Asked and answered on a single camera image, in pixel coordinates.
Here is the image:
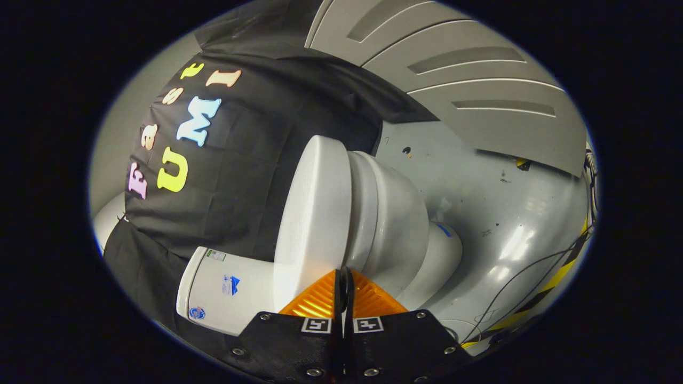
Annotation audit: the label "white toilet with tank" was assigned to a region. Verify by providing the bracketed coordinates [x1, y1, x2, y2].
[176, 150, 464, 337]

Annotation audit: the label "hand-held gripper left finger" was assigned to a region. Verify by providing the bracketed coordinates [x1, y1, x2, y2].
[221, 269, 343, 384]

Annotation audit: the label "thin black floor cables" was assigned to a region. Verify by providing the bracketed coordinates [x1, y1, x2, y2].
[460, 149, 599, 346]

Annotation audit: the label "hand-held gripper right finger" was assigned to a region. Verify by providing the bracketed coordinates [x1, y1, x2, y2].
[342, 268, 476, 384]

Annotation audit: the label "white drawer cabinet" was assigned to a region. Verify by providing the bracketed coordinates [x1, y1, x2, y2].
[304, 0, 588, 178]

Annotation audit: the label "white toilet lid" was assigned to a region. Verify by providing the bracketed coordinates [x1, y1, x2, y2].
[273, 134, 354, 313]

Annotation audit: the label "black backdrop cloth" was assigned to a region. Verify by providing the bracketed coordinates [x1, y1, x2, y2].
[103, 8, 439, 355]

